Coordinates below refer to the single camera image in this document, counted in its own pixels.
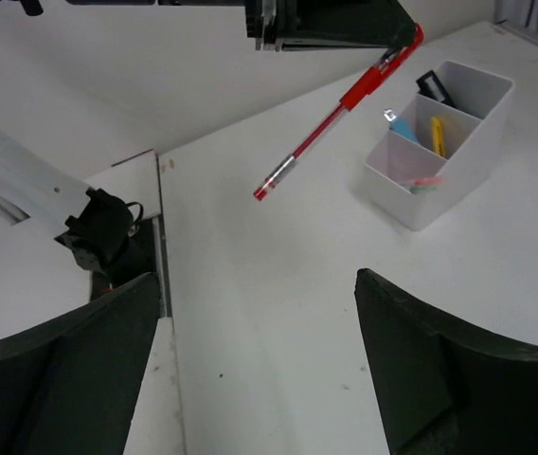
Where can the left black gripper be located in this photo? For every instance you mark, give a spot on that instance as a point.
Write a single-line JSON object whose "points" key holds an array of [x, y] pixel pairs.
{"points": [[317, 25]]}

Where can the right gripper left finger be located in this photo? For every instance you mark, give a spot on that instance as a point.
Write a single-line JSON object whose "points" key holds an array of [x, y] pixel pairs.
{"points": [[70, 385]]}

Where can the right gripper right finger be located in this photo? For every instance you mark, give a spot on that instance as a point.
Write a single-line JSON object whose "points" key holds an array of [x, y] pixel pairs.
{"points": [[444, 385]]}

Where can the clear red pen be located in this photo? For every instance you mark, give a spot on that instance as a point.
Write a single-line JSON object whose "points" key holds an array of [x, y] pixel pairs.
{"points": [[369, 82]]}

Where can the light blue mechanical pencil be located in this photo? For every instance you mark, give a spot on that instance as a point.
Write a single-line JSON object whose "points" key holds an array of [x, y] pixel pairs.
{"points": [[400, 126]]}

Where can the black green highlighter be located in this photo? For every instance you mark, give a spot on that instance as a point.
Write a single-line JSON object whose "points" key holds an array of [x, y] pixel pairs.
{"points": [[431, 87]]}

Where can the yellow utility knife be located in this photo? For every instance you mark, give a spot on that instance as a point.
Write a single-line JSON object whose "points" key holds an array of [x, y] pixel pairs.
{"points": [[438, 137]]}

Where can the clear green pen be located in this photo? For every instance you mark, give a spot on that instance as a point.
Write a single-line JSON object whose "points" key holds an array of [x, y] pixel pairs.
{"points": [[422, 189]]}

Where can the clear pink pen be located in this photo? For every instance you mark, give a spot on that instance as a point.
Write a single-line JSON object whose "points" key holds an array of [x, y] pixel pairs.
{"points": [[431, 181]]}

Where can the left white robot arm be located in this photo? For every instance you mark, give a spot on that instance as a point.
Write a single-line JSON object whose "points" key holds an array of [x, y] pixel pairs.
{"points": [[62, 203]]}

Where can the white three-compartment organizer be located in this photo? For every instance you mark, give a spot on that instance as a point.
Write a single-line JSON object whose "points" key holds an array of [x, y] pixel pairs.
{"points": [[472, 132]]}

